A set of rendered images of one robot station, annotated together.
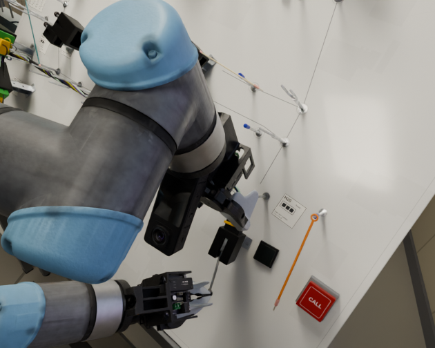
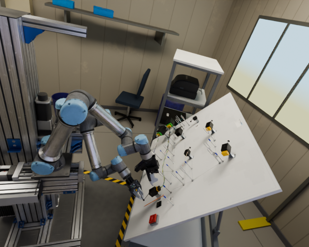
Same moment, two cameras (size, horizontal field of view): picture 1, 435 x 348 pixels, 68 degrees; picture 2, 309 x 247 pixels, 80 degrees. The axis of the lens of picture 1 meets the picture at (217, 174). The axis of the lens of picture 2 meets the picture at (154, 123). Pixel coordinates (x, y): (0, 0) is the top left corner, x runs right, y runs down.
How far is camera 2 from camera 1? 0.95 m
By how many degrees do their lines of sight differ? 48
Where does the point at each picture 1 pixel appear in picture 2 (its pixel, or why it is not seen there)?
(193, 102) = (141, 148)
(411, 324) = not seen: outside the picture
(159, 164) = (132, 150)
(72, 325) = (119, 168)
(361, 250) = (169, 218)
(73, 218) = (121, 147)
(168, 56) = (139, 141)
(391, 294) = not seen: outside the picture
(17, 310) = (117, 159)
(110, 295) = (126, 171)
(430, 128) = (202, 204)
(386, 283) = not seen: outside the picture
